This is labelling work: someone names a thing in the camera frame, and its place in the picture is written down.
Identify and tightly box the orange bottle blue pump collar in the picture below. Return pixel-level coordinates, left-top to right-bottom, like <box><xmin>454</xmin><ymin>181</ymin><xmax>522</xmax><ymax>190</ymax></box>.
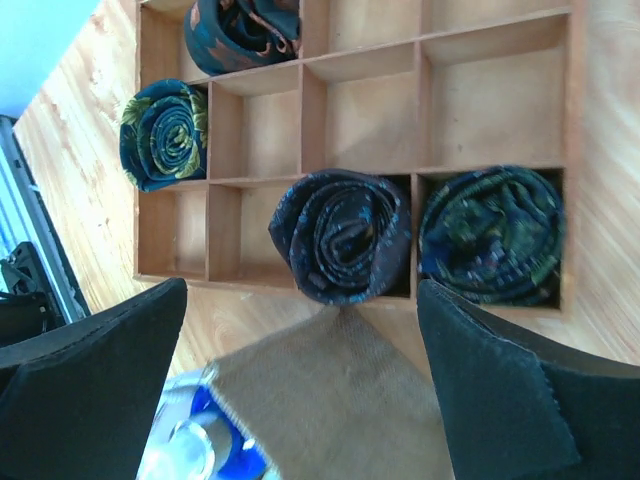
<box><xmin>136</xmin><ymin>370</ymin><xmax>267</xmax><ymax>479</ymax></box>

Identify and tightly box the rolled tie dark blue dotted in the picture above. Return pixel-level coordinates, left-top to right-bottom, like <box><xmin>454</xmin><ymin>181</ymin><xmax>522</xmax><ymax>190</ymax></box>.
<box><xmin>268</xmin><ymin>169</ymin><xmax>412</xmax><ymax>306</ymax></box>

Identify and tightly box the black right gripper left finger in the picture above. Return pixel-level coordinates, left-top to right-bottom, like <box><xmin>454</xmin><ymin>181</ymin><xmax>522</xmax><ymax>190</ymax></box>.
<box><xmin>1</xmin><ymin>278</ymin><xmax>187</xmax><ymax>479</ymax></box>

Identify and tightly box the rolled tie orange pattern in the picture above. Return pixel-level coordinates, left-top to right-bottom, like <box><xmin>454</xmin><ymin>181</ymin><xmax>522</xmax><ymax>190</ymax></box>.
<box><xmin>183</xmin><ymin>0</ymin><xmax>301</xmax><ymax>76</ymax></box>

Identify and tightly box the rolled tie green pattern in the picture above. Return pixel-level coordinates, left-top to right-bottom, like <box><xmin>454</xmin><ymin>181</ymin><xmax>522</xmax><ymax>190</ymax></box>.
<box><xmin>418</xmin><ymin>165</ymin><xmax>566</xmax><ymax>307</ymax></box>

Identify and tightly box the wooden compartment tray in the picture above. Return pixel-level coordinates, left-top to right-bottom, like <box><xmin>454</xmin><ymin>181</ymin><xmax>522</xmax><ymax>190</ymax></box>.
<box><xmin>133</xmin><ymin>1</ymin><xmax>588</xmax><ymax>295</ymax></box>

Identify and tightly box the beige canvas bag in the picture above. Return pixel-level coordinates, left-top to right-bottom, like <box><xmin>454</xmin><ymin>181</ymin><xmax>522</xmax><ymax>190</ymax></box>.
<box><xmin>205</xmin><ymin>308</ymin><xmax>454</xmax><ymax>480</ymax></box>

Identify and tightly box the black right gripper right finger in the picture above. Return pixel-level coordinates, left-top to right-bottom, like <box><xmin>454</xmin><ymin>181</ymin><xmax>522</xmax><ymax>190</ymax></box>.
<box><xmin>417</xmin><ymin>280</ymin><xmax>639</xmax><ymax>479</ymax></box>

